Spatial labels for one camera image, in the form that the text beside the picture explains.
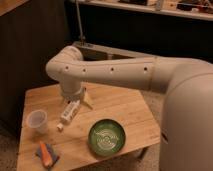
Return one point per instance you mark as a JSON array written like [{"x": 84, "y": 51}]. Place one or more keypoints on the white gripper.
[{"x": 73, "y": 91}]

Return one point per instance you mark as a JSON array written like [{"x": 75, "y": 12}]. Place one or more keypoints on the metal vertical pole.
[{"x": 82, "y": 37}]

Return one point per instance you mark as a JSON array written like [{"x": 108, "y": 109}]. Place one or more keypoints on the long grey metal case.
[{"x": 99, "y": 52}]

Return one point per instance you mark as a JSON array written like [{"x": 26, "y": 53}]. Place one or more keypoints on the clear plastic cup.
[{"x": 37, "y": 120}]

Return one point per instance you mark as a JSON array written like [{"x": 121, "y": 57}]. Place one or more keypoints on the green bowl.
[{"x": 106, "y": 137}]

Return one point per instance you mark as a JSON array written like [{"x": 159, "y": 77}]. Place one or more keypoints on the white tube with cap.
[{"x": 68, "y": 114}]

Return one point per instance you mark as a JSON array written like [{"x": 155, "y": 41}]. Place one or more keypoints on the wooden table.
[{"x": 123, "y": 105}]

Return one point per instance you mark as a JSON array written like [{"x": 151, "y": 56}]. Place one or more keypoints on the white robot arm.
[{"x": 186, "y": 142}]

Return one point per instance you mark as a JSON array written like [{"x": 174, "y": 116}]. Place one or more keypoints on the cluttered upper shelf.
[{"x": 194, "y": 9}]

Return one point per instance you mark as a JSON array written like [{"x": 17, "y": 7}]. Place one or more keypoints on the blue sponge cloth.
[{"x": 54, "y": 156}]

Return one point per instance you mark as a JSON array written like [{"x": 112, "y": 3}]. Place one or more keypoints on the orange carrot toy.
[{"x": 46, "y": 157}]

